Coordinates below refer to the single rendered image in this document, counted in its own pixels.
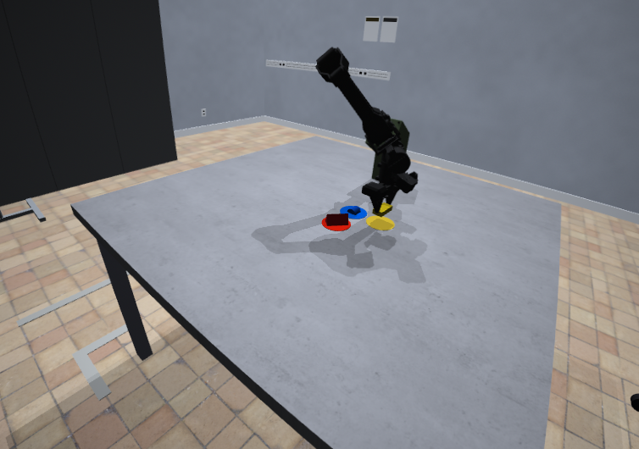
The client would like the blue circle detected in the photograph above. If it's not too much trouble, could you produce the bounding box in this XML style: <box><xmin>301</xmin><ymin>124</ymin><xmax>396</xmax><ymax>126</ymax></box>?
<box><xmin>340</xmin><ymin>206</ymin><xmax>367</xmax><ymax>219</ymax></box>

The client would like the yellow circle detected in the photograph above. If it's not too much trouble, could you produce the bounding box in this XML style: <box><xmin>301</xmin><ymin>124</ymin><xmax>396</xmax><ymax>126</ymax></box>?
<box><xmin>366</xmin><ymin>216</ymin><xmax>395</xmax><ymax>230</ymax></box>

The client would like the yellow block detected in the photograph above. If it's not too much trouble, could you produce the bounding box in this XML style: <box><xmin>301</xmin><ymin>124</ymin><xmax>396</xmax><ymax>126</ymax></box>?
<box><xmin>372</xmin><ymin>202</ymin><xmax>392</xmax><ymax>217</ymax></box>

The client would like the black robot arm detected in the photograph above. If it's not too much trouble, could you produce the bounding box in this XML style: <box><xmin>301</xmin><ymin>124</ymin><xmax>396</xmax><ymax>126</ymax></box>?
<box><xmin>315</xmin><ymin>47</ymin><xmax>418</xmax><ymax>193</ymax></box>

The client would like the red circle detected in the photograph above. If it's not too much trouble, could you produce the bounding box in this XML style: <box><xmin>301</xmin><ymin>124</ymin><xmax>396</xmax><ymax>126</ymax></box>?
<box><xmin>322</xmin><ymin>218</ymin><xmax>351</xmax><ymax>231</ymax></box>

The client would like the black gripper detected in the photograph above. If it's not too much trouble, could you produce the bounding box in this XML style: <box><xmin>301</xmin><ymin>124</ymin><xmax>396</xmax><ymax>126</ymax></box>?
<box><xmin>362</xmin><ymin>160</ymin><xmax>401</xmax><ymax>213</ymax></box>

